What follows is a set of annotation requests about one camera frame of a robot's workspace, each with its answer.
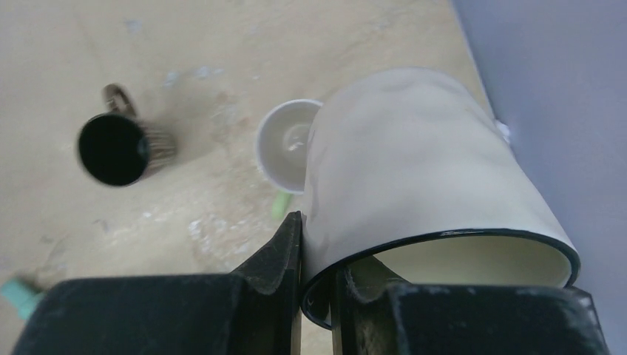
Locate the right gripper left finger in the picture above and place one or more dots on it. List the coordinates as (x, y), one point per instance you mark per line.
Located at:
(253, 309)

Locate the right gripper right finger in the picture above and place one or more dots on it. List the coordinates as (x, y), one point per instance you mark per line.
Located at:
(375, 311)

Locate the beige mug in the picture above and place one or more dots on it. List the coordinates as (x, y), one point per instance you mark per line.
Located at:
(404, 165)

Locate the light green mug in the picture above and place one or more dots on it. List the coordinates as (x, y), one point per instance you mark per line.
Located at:
(281, 147)

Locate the brown striped mug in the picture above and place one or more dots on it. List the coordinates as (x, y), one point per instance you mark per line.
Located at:
(117, 148)

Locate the teal cylindrical tube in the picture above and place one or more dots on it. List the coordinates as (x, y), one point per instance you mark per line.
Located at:
(22, 296)

